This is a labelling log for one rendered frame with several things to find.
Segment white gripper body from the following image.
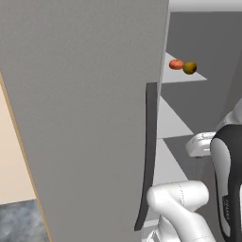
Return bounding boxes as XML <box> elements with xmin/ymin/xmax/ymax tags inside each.
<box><xmin>184</xmin><ymin>130</ymin><xmax>218</xmax><ymax>159</ymax></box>

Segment pale grey fridge shelf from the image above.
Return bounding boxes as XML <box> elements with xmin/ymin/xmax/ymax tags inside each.
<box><xmin>152</xmin><ymin>138</ymin><xmax>190</xmax><ymax>187</ymax></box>
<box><xmin>161</xmin><ymin>51</ymin><xmax>209</xmax><ymax>85</ymax></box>
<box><xmin>156</xmin><ymin>95</ymin><xmax>195</xmax><ymax>140</ymax></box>

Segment yellow-brown round fruit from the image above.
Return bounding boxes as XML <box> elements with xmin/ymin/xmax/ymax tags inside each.
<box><xmin>181</xmin><ymin>60</ymin><xmax>199</xmax><ymax>76</ymax></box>

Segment red-orange round fruit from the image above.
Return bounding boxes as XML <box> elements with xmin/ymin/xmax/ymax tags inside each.
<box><xmin>168</xmin><ymin>59</ymin><xmax>185</xmax><ymax>71</ymax></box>

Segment grey fridge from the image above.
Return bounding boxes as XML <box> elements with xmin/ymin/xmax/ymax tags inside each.
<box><xmin>140</xmin><ymin>0</ymin><xmax>242</xmax><ymax>242</ymax></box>

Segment grey fridge door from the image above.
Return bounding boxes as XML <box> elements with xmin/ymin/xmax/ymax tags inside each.
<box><xmin>0</xmin><ymin>0</ymin><xmax>171</xmax><ymax>242</ymax></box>

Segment dark grey door handle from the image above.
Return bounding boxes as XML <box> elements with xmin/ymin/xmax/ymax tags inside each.
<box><xmin>133</xmin><ymin>81</ymin><xmax>159</xmax><ymax>233</ymax></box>

